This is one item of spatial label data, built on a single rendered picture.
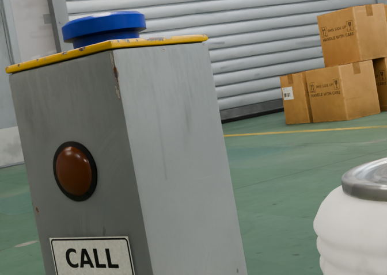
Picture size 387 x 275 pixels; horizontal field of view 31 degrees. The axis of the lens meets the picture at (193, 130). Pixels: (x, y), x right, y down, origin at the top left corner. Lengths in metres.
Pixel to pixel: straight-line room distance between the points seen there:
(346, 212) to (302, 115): 3.95
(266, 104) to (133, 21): 5.60
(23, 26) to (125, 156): 4.89
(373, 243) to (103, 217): 0.16
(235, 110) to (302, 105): 1.68
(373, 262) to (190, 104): 0.16
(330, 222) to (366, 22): 3.78
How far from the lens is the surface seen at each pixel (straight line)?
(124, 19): 0.32
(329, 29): 4.07
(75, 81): 0.31
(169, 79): 0.31
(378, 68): 4.07
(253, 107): 5.84
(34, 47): 5.17
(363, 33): 3.94
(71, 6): 5.24
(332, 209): 0.20
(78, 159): 0.31
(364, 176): 0.21
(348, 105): 3.83
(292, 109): 4.22
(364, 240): 0.18
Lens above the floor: 0.29
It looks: 3 degrees down
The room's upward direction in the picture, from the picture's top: 10 degrees counter-clockwise
